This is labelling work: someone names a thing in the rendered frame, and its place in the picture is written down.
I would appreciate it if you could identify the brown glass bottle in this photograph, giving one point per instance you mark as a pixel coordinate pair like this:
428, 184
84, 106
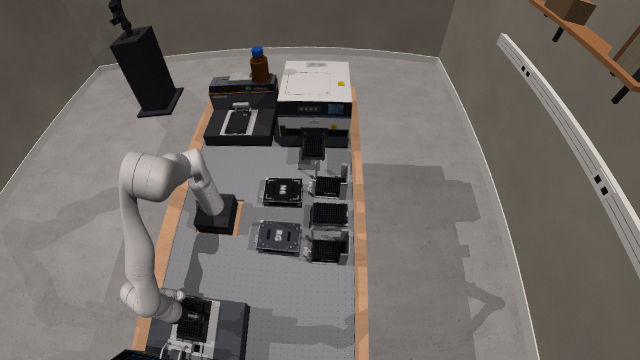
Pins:
260, 71

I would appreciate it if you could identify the blue bottle cap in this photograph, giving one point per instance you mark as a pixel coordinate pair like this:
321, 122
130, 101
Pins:
257, 51

